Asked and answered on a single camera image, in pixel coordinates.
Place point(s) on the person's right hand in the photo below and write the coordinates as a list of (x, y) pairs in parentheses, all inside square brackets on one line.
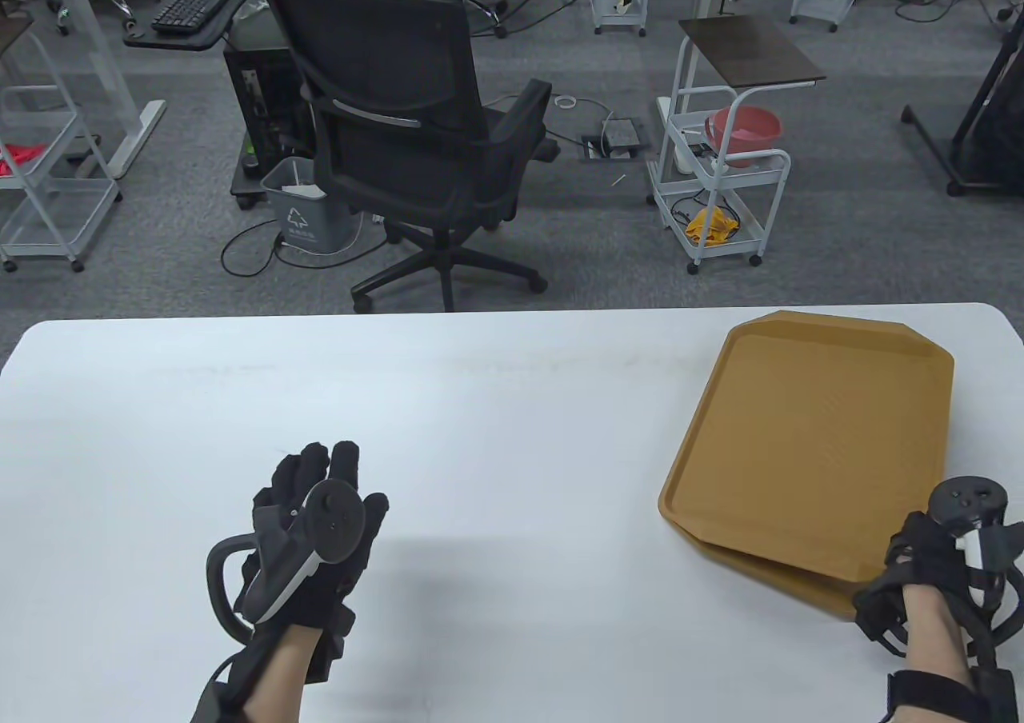
[(920, 551)]

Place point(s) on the person's left hand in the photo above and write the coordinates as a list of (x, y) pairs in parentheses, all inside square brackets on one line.
[(320, 463)]

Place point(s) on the person's right forearm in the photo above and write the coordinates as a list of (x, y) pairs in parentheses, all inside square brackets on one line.
[(936, 635)]

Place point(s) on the person's left forearm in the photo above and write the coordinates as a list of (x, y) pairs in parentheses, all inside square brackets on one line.
[(280, 675)]

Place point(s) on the grey waste bin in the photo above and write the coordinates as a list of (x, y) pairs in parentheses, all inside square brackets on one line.
[(308, 223)]

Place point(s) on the black wrist sensor unit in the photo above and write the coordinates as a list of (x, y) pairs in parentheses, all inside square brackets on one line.
[(212, 699)]

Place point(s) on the black computer tower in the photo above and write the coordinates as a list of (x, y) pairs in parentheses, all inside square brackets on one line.
[(264, 99)]

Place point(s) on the white mesh shelf cart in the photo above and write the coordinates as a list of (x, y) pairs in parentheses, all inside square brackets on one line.
[(48, 211)]

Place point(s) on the yellow cloth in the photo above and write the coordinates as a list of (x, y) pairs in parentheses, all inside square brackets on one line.
[(712, 227)]

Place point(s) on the white standing desk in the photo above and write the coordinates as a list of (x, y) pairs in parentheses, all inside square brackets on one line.
[(120, 99)]

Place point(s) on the black mesh office chair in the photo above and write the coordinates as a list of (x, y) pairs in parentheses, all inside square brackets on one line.
[(384, 51)]

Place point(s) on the black floor stand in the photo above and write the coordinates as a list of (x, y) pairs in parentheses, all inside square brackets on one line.
[(984, 139)]

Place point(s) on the red cloth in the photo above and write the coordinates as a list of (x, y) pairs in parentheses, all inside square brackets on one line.
[(20, 159)]

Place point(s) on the floor power socket box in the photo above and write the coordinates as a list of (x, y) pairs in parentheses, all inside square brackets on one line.
[(620, 135)]

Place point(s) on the black keyboard shelf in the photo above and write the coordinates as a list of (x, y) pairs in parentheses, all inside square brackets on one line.
[(176, 41)]

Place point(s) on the red plastic basin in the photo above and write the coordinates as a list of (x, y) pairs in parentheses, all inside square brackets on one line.
[(744, 135)]

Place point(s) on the white rolling cart right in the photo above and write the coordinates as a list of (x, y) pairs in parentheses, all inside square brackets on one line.
[(752, 51)]

